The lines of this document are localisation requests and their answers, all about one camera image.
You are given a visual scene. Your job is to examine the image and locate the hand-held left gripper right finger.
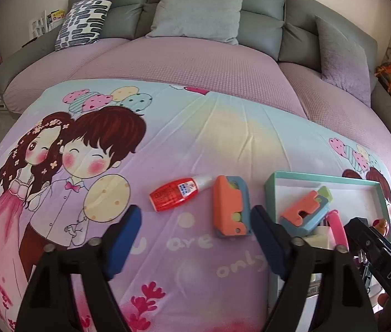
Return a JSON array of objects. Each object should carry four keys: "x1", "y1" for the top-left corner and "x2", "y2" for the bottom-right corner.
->
[{"x1": 250, "y1": 205, "x2": 379, "y2": 332}]

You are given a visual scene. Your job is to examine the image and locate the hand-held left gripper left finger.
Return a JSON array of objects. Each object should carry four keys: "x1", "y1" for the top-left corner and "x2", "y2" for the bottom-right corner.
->
[{"x1": 16, "y1": 205, "x2": 143, "y2": 332}]

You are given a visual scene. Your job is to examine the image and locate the orange and blue toy block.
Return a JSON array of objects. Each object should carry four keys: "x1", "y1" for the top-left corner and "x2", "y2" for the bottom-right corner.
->
[
  {"x1": 279, "y1": 186, "x2": 333, "y2": 236},
  {"x1": 213, "y1": 175, "x2": 253, "y2": 239}
]

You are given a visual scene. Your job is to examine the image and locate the cream toy cart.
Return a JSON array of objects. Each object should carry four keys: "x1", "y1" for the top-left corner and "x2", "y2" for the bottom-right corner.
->
[{"x1": 304, "y1": 225, "x2": 336, "y2": 250}]

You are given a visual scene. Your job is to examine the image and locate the teal rimmed white tray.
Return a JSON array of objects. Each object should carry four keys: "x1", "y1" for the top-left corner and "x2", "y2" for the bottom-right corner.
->
[{"x1": 264, "y1": 171, "x2": 391, "y2": 315}]

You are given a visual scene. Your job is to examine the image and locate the red glue bottle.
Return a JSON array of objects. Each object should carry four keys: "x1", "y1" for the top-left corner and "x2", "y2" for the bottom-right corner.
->
[{"x1": 149, "y1": 174, "x2": 215, "y2": 212}]

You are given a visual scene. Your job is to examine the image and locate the pink swim goggles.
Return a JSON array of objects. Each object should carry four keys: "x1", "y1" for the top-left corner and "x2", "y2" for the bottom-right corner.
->
[{"x1": 325, "y1": 209, "x2": 348, "y2": 250}]

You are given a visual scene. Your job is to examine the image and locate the printed cartoon blanket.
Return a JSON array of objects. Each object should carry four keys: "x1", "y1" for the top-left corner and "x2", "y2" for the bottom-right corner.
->
[{"x1": 0, "y1": 79, "x2": 391, "y2": 332}]

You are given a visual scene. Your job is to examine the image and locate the pink sofa cover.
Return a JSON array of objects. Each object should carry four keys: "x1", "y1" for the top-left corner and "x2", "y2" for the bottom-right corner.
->
[{"x1": 3, "y1": 36, "x2": 391, "y2": 177}]

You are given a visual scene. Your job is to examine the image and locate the purple grey pillow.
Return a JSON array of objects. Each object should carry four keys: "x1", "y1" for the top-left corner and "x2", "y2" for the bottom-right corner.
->
[{"x1": 315, "y1": 15, "x2": 371, "y2": 99}]

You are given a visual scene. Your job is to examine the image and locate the black white patterned pillow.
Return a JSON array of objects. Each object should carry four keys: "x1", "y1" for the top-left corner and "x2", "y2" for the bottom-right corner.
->
[{"x1": 54, "y1": 0, "x2": 117, "y2": 52}]

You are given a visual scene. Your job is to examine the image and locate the books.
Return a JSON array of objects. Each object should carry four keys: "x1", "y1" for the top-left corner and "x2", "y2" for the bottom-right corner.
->
[{"x1": 29, "y1": 9, "x2": 66, "y2": 38}]

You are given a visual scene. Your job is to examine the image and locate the grey sofa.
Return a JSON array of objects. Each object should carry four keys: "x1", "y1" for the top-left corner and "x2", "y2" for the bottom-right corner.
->
[{"x1": 0, "y1": 0, "x2": 391, "y2": 128}]

